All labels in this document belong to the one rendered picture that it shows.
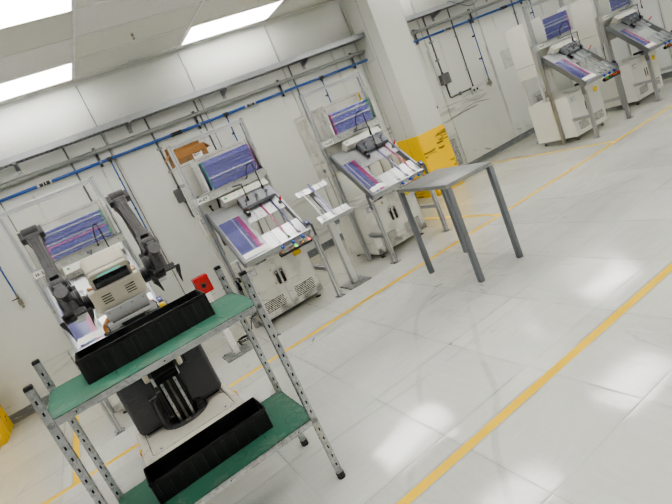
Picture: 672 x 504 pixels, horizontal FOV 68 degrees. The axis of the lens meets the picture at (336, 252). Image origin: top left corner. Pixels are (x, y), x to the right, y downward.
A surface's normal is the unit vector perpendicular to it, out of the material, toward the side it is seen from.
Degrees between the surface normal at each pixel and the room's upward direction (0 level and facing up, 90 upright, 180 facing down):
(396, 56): 90
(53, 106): 90
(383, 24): 90
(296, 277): 90
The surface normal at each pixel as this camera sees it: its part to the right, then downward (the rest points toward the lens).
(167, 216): 0.47, 0.03
